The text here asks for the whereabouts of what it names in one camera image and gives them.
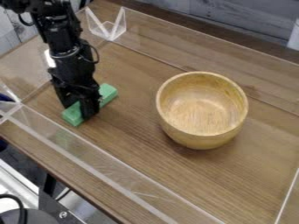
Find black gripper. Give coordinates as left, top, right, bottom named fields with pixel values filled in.
left=48, top=42, right=102, bottom=120

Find green rectangular block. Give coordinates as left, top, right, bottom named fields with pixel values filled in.
left=61, top=83, right=118, bottom=127

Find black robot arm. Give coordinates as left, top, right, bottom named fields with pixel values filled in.
left=0, top=0, right=102, bottom=120

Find light wooden bowl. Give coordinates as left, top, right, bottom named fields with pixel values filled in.
left=155, top=71, right=248, bottom=150

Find blue object at edge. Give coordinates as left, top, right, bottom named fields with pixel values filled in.
left=0, top=93, right=15, bottom=102

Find clear acrylic tray walls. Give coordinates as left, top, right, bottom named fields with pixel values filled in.
left=0, top=0, right=299, bottom=224

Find black metal bracket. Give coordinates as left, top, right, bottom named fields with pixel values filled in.
left=39, top=174, right=87, bottom=224

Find black cable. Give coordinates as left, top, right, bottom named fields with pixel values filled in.
left=0, top=193, right=28, bottom=224

